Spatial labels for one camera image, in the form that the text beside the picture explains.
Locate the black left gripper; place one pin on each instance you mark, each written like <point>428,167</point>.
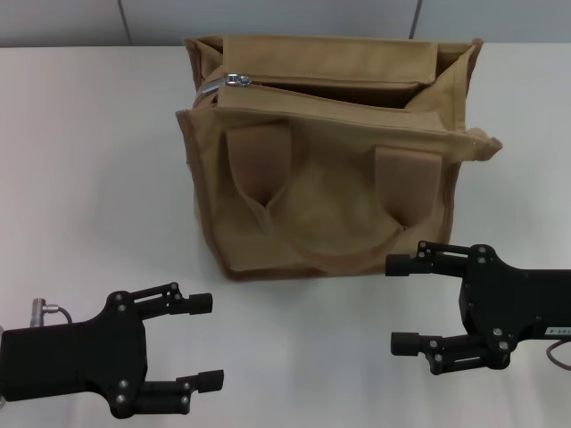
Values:
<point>76,356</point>

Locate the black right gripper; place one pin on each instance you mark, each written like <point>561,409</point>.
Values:
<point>517,303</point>

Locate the khaki canvas food bag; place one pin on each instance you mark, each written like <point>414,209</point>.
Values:
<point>321,134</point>

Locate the silver metal zipper pull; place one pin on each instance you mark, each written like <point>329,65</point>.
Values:
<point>235,80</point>

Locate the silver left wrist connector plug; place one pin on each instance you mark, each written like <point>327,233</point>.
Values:
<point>40,307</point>

